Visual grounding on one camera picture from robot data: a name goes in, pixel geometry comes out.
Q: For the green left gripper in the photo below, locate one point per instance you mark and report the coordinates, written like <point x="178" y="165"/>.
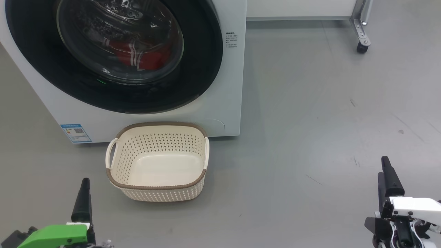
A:
<point x="55" y="236"/>

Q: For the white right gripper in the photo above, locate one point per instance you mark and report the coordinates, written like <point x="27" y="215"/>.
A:
<point x="413" y="205"/>

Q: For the washing machine door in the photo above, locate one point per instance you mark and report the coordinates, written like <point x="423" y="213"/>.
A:
<point x="38" y="62"/>

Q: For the red jersey with white lettering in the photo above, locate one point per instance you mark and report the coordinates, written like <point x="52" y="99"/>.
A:
<point x="124" y="55"/>

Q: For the plain red garment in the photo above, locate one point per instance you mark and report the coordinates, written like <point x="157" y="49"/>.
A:
<point x="158" y="58"/>

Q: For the cream perforated laundry basket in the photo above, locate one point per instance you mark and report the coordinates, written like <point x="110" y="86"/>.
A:
<point x="165" y="168"/>

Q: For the white front-load washing machine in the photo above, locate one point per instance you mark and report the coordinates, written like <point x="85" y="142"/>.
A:
<point x="206" y="117"/>

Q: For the steel washing machine drum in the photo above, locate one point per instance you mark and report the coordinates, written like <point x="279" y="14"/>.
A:
<point x="117" y="13"/>

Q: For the blue energy label sticker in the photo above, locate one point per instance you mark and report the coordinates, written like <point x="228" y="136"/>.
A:
<point x="76" y="133"/>

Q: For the white partition panel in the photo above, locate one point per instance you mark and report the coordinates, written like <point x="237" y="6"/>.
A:
<point x="293" y="8"/>

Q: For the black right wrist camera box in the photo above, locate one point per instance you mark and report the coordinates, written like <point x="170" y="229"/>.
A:
<point x="379" y="227"/>

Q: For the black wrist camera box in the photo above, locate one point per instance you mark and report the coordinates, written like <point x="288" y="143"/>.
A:
<point x="379" y="227"/>
<point x="13" y="239"/>

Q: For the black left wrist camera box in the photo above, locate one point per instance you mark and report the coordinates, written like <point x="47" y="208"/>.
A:
<point x="13" y="239"/>

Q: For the grey metal caster frame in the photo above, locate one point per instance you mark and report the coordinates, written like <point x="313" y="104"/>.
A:
<point x="362" y="32"/>

